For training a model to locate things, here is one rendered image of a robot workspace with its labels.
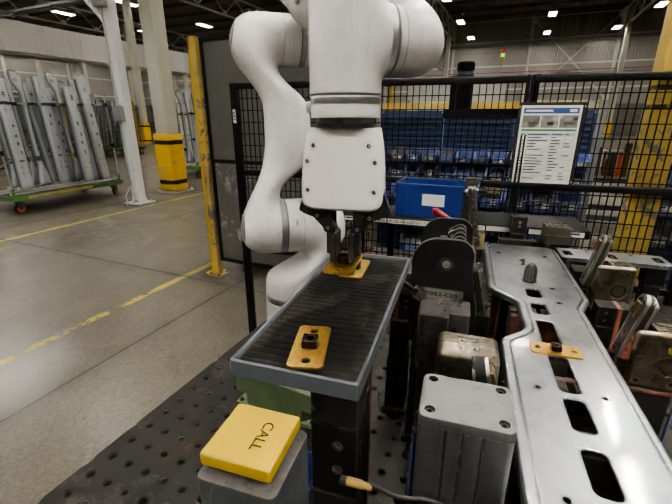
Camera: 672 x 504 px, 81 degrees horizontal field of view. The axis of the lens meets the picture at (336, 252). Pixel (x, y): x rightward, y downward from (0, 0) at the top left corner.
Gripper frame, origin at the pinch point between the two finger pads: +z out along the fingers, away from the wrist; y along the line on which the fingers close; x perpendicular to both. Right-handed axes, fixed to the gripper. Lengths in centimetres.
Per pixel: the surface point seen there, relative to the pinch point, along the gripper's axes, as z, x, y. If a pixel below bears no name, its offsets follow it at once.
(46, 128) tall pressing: 0, 499, -630
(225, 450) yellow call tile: 8.2, -27.9, -2.7
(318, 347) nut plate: 7.8, -12.8, 0.2
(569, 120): -15, 121, 56
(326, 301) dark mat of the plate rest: 8.1, -1.0, -2.2
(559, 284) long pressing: 24, 55, 43
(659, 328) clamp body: 20, 26, 52
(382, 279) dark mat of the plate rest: 8.1, 8.7, 4.2
